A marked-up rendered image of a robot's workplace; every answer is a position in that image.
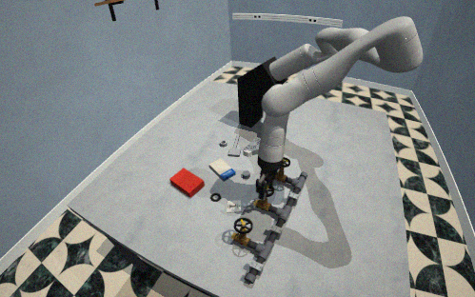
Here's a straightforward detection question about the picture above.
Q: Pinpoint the white tag on grey metal chain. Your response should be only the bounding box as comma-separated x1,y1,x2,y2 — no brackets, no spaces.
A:
227,198,259,213

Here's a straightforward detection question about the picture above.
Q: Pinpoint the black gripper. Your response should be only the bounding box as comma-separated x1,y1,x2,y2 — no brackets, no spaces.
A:
256,155,283,201

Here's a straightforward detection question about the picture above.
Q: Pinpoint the red rectangular block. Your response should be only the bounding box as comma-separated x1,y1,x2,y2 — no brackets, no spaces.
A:
169,168,205,198

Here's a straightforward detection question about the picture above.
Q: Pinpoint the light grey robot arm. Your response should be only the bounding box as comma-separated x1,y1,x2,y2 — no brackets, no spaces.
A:
243,16,423,163

